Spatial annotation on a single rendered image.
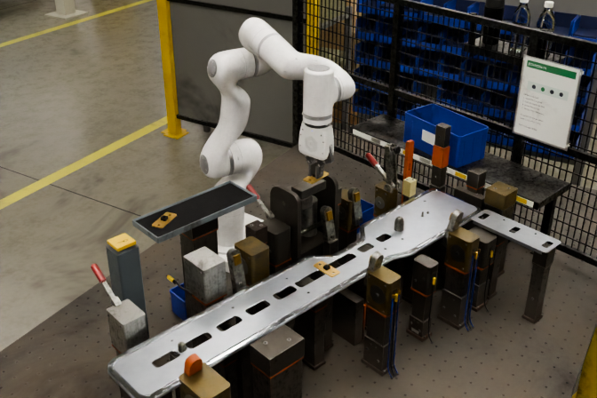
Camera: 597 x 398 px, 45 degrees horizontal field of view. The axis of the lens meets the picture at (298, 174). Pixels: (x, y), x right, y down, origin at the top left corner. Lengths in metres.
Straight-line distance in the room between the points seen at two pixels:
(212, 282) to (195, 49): 3.30
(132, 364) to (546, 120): 1.69
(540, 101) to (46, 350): 1.90
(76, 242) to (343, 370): 2.41
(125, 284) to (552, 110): 1.60
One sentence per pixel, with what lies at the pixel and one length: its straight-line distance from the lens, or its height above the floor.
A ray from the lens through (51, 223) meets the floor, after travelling 4.58.
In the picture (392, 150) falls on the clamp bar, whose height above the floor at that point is 1.20.
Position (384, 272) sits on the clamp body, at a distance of 2.12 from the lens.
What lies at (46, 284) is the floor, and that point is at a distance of 4.04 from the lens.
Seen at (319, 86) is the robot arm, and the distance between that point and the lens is 1.97.
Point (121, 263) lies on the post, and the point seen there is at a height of 1.11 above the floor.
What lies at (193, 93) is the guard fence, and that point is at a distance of 5.32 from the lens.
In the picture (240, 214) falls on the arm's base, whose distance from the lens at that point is 2.68.
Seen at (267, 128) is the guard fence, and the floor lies 0.24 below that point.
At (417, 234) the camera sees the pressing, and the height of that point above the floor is 1.00.
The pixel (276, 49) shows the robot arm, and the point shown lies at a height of 1.62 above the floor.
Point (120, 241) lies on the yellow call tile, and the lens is 2.09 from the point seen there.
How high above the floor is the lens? 2.26
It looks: 27 degrees down
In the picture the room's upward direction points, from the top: straight up
